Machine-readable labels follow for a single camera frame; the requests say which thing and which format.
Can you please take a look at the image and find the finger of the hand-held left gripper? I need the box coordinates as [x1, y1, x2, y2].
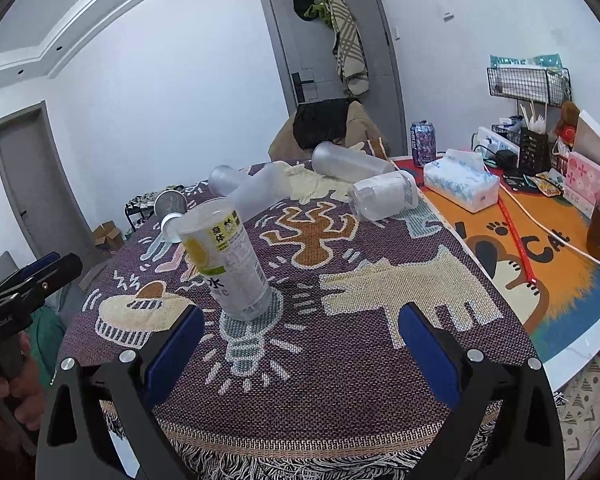
[0, 253, 62, 295]
[2, 253, 84, 311]

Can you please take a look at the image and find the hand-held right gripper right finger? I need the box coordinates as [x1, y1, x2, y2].
[397, 302, 566, 480]

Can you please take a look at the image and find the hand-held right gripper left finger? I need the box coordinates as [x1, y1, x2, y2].
[35, 304, 206, 480]

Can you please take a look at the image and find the clear cup with yellow label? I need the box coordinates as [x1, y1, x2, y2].
[174, 197, 274, 322]

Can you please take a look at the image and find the tiny clear plastic cup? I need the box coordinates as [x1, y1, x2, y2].
[160, 211, 185, 241]

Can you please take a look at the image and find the silver lidded cup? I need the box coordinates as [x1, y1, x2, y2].
[154, 189, 187, 217]

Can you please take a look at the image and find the clear cup with white paper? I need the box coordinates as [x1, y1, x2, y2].
[348, 169, 420, 222]

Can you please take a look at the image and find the small clear plastic cup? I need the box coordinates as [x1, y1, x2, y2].
[208, 164, 251, 197]

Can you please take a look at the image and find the large frosted plastic cup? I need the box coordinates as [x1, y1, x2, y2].
[312, 141, 396, 185]

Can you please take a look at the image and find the person's left hand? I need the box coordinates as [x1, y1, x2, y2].
[0, 332, 47, 440]

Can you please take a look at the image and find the green cloth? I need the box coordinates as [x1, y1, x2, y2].
[29, 306, 67, 387]

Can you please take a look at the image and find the cardboard box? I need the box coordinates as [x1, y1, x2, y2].
[90, 220, 127, 251]

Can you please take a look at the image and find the purple printed blanket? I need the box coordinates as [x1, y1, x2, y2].
[57, 157, 568, 480]

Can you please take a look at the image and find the narrow grey door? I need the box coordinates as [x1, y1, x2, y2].
[0, 100, 94, 262]

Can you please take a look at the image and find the black shoe rack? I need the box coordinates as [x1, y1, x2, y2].
[124, 182, 187, 235]

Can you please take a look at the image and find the red strip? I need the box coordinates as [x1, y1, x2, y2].
[496, 194, 539, 284]

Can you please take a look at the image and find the orange cat mat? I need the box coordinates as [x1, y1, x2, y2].
[394, 149, 600, 364]

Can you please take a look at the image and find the triangle patterned cloth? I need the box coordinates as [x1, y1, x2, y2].
[554, 354, 600, 480]

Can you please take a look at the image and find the white tissue pack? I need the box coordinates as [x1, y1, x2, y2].
[423, 148, 501, 214]

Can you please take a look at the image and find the cream rubber glove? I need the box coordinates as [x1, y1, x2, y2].
[284, 162, 354, 204]

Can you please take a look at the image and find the purple drink can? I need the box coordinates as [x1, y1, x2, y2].
[410, 120, 439, 168]

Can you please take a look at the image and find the patterned packet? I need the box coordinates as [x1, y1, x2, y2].
[532, 169, 566, 197]

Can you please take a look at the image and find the white power strip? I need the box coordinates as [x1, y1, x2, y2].
[472, 127, 521, 161]

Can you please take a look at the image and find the black mesh holder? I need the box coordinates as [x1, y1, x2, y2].
[518, 127, 551, 176]

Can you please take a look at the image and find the pink flowered box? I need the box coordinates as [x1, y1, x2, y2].
[565, 152, 600, 206]

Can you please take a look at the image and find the black bag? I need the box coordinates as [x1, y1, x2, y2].
[292, 98, 354, 150]

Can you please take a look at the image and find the white plastic cutlery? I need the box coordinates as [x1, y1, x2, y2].
[517, 99, 549, 134]

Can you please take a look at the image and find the white carton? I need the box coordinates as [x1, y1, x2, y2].
[572, 109, 600, 166]

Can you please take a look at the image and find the brown plush toy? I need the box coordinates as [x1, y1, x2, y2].
[553, 100, 581, 144]

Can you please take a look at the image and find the checked cloth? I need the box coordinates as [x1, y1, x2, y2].
[321, 0, 370, 97]

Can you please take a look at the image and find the green hanging item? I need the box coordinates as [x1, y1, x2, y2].
[305, 2, 334, 24]

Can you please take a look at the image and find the white cable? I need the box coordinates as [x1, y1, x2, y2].
[472, 145, 600, 282]

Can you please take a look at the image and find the small black wire basket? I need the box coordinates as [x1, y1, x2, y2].
[490, 123, 524, 144]

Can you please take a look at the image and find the black wire wall basket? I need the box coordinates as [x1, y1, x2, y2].
[485, 54, 572, 109]

